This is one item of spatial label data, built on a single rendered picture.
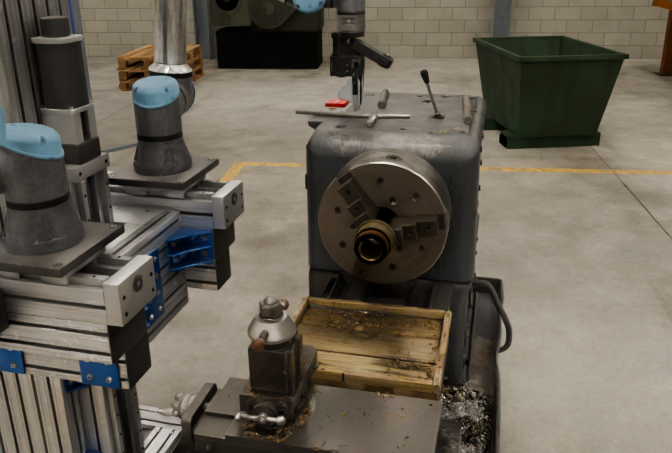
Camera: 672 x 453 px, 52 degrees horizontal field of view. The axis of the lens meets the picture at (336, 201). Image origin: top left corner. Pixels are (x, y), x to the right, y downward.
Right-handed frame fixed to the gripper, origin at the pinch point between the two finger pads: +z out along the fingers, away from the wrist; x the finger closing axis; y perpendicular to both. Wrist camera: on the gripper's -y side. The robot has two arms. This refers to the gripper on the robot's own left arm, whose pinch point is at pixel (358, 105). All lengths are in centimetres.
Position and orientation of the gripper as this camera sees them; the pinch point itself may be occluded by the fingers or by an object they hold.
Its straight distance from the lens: 189.8
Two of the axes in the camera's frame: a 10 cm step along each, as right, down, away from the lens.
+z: 0.1, 9.4, 3.5
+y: -9.7, -0.7, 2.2
